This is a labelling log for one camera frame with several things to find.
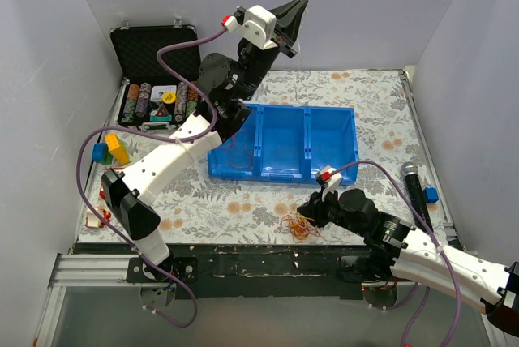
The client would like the orange wire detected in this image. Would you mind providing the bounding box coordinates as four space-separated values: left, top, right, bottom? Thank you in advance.
279 212 321 243

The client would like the blue three-compartment bin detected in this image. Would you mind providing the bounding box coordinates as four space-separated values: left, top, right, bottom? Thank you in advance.
208 104 359 184

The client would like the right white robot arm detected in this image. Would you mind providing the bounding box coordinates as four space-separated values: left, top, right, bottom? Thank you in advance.
298 189 518 336

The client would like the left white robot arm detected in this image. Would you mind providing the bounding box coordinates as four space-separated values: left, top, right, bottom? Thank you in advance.
101 0 308 282

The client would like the floral table mat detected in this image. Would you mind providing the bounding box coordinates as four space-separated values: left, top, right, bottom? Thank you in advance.
76 70 447 246

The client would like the black microphone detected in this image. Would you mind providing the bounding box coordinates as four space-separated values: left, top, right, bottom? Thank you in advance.
401 162 433 231

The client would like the small blue block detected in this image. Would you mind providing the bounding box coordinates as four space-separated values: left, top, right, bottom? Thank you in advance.
423 187 440 204

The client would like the black poker chip case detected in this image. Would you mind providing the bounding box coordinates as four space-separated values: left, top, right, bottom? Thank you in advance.
109 23 198 131

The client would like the yellow green blue block stack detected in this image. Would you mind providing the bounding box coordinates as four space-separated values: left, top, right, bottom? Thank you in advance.
92 133 131 166

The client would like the red white toy block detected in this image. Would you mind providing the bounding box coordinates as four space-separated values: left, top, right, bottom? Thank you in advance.
99 167 123 200

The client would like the small red white toy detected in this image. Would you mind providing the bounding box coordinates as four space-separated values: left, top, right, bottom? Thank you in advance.
84 209 111 229

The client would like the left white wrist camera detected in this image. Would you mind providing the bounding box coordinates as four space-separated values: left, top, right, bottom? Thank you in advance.
221 5 278 50

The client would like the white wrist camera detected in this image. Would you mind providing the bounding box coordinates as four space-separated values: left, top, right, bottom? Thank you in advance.
315 165 342 202
221 5 278 50

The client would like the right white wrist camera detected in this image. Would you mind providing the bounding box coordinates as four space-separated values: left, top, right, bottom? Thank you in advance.
315 165 342 202

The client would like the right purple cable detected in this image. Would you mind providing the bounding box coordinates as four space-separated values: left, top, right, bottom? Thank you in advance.
332 159 463 347

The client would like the purple cable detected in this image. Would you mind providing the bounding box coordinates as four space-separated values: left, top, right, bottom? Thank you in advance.
75 25 232 328
332 159 463 347

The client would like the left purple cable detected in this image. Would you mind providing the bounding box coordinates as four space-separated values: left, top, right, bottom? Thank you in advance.
75 25 232 328

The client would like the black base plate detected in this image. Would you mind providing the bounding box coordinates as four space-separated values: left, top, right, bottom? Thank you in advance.
126 243 416 302

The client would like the aluminium frame rail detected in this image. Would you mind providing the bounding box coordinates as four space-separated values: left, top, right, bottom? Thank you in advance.
32 252 508 347

